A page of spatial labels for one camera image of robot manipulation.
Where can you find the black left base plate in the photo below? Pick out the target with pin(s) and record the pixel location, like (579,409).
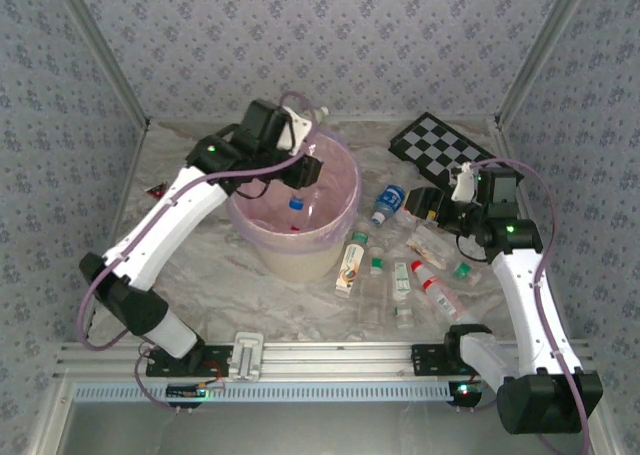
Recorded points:
(215,360)

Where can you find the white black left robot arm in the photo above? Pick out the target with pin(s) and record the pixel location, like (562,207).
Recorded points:
(165,225)

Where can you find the red cap clear bottle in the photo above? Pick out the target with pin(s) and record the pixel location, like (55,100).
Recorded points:
(431,285)

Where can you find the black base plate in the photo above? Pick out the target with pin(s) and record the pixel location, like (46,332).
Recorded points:
(215,360)
(430,360)

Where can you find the aluminium mounting rail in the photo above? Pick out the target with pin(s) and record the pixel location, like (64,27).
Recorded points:
(325,360)

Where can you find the white orange print bottle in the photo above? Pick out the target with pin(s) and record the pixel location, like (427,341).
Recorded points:
(350,270)

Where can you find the green white label bottle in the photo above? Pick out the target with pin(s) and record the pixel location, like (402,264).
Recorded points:
(401,277)

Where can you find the left circuit board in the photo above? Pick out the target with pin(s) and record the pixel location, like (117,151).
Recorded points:
(187,391)

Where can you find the blue label plastic bottle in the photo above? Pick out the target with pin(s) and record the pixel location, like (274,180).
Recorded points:
(392,197)

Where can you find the right circuit board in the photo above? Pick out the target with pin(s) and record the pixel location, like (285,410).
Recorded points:
(465,391)

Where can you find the pink-lined waste bin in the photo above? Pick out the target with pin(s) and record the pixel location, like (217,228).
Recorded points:
(340,175)

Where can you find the black grey chessboard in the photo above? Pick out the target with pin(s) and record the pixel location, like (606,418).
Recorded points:
(435,145)

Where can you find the white rail bracket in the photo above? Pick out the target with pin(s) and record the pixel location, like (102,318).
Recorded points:
(246,357)

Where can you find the circuit board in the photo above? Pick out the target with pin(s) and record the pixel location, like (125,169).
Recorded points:
(187,391)
(465,391)

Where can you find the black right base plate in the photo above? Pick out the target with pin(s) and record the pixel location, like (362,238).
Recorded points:
(430,360)

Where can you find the cream plastic waste bin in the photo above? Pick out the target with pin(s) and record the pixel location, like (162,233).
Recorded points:
(300,265)

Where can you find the large clear green cap bottle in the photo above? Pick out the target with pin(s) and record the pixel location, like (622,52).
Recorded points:
(374,300)

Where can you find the clear bottle blue cap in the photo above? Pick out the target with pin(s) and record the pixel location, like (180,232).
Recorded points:
(296,203)

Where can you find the red black triangular object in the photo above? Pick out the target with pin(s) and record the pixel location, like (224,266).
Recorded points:
(156,191)

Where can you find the clear bottle brown label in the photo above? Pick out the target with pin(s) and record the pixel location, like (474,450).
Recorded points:
(427,249)

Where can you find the aluminium frame post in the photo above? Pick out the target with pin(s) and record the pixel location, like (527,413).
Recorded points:
(542,50)
(102,50)

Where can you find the small clear green cap bottle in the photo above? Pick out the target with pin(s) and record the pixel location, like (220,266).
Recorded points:
(462,270)

